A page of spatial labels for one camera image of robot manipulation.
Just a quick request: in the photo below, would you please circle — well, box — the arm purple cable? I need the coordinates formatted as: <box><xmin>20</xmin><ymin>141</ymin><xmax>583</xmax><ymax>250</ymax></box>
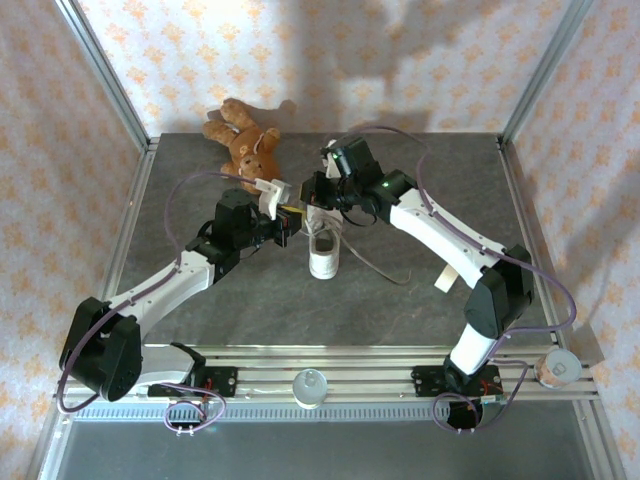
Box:
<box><xmin>324</xmin><ymin>124</ymin><xmax>576</xmax><ymax>435</ymax></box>
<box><xmin>55</xmin><ymin>171</ymin><xmax>261</xmax><ymax>435</ymax></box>

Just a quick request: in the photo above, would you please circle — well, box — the brown teddy bear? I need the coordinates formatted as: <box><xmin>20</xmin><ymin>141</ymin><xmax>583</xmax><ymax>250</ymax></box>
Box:
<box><xmin>202</xmin><ymin>98</ymin><xmax>284</xmax><ymax>196</ymax></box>

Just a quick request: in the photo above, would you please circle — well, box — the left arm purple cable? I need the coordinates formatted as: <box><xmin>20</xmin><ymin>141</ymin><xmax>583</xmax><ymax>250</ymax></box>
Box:
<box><xmin>55</xmin><ymin>171</ymin><xmax>261</xmax><ymax>435</ymax></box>

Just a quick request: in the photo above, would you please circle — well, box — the white sneaker shoe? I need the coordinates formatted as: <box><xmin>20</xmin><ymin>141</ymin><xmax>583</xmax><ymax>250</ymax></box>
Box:
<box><xmin>302</xmin><ymin>198</ymin><xmax>346</xmax><ymax>280</ymax></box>

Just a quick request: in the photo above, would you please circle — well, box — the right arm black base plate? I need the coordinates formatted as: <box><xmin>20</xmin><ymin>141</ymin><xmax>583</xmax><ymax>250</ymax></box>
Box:
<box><xmin>410</xmin><ymin>364</ymin><xmax>501</xmax><ymax>399</ymax></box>

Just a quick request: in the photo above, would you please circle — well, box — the aluminium front rail frame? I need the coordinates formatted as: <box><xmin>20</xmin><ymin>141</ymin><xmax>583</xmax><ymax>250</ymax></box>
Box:
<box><xmin>52</xmin><ymin>347</ymin><xmax>600</xmax><ymax>402</ymax></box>

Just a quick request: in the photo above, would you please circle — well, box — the white shoelace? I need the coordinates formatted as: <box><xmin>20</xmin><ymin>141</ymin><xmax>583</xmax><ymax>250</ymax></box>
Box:
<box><xmin>298</xmin><ymin>214</ymin><xmax>414</xmax><ymax>287</ymax></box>

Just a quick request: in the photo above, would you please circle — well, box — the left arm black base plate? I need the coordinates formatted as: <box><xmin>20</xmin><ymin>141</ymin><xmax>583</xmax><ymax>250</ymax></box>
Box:
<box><xmin>147</xmin><ymin>366</ymin><xmax>239</xmax><ymax>399</ymax></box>

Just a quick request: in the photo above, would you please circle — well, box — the aluminium side rail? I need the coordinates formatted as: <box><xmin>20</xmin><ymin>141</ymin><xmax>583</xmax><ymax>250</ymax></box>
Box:
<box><xmin>99</xmin><ymin>135</ymin><xmax>161</xmax><ymax>301</ymax></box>
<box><xmin>496</xmin><ymin>135</ymin><xmax>574</xmax><ymax>351</ymax></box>

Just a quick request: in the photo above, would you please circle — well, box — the grey slotted cable duct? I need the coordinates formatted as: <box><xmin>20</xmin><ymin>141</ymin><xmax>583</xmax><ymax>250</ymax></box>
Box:
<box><xmin>64</xmin><ymin>402</ymin><xmax>584</xmax><ymax>425</ymax></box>

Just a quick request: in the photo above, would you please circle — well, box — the metal tin can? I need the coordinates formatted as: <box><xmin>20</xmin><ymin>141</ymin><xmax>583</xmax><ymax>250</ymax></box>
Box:
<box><xmin>533</xmin><ymin>348</ymin><xmax>584</xmax><ymax>389</ymax></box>

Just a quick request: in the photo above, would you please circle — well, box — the aluminium frame post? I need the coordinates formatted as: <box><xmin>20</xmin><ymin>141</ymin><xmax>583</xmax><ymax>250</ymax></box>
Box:
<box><xmin>53</xmin><ymin>0</ymin><xmax>154</xmax><ymax>151</ymax></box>
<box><xmin>499</xmin><ymin>0</ymin><xmax>599</xmax><ymax>146</ymax></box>

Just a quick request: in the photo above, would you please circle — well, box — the beige paper card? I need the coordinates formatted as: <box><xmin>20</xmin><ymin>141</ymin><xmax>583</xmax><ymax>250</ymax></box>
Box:
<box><xmin>433</xmin><ymin>264</ymin><xmax>457</xmax><ymax>294</ymax></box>

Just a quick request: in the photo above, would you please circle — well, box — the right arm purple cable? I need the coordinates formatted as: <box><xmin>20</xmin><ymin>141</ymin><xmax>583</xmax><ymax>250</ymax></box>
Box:
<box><xmin>324</xmin><ymin>124</ymin><xmax>576</xmax><ymax>435</ymax></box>

